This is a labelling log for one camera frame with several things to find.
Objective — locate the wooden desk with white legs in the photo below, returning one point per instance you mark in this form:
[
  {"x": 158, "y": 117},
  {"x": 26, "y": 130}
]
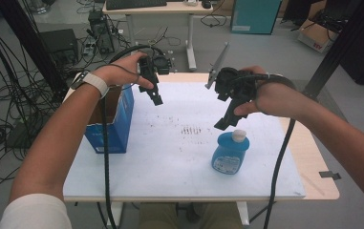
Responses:
[{"x": 157, "y": 10}]

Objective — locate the person's white shirt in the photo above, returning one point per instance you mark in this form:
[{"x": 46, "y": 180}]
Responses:
[{"x": 33, "y": 213}]

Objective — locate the brown cardboard box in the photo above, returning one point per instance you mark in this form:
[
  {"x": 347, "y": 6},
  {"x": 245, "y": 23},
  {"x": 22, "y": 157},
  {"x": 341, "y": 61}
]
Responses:
[{"x": 316, "y": 36}]

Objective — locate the person's left hand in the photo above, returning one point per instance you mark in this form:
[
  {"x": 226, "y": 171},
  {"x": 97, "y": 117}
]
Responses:
[{"x": 119, "y": 73}]

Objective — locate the black computer mouse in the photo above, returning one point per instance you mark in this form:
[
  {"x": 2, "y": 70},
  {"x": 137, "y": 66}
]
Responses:
[{"x": 206, "y": 4}]

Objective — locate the white table leg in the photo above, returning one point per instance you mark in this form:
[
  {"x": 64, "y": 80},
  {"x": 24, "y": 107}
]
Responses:
[
  {"x": 116, "y": 213},
  {"x": 243, "y": 213}
]

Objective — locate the grey tape strip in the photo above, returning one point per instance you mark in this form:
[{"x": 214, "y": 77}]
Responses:
[{"x": 329, "y": 175}]

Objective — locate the person's right hand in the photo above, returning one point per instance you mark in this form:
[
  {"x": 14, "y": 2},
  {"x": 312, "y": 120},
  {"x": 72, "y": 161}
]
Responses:
[{"x": 275, "y": 100}]

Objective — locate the person's khaki pants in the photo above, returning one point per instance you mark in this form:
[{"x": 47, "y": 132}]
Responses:
[{"x": 157, "y": 217}]

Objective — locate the blue bottle with white cap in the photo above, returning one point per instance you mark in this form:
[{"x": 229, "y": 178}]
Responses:
[{"x": 229, "y": 154}]

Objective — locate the black computer tower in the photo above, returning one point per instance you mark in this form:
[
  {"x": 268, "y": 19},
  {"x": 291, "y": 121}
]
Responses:
[{"x": 101, "y": 31}]

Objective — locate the blue cardboard box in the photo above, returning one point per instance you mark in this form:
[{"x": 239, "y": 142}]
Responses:
[{"x": 122, "y": 122}]

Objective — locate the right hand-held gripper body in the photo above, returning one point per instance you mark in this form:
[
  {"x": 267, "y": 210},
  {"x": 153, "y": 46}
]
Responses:
[{"x": 235, "y": 86}]

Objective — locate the power strip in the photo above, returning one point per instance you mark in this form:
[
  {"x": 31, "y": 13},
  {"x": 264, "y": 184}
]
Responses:
[{"x": 89, "y": 48}]

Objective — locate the black keyboard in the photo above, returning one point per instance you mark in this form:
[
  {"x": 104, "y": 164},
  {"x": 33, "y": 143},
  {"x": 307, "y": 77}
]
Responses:
[{"x": 135, "y": 4}]

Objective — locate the teal cabinet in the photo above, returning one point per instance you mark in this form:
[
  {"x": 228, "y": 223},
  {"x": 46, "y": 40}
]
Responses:
[{"x": 254, "y": 16}]

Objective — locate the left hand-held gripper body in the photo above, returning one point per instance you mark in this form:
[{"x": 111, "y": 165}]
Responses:
[{"x": 152, "y": 68}]

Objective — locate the black metal stand post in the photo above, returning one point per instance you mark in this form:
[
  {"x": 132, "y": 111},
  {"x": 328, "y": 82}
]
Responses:
[
  {"x": 26, "y": 41},
  {"x": 342, "y": 47}
]

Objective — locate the black equipment box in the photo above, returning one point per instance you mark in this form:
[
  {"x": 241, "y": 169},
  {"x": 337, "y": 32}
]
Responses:
[{"x": 58, "y": 44}]

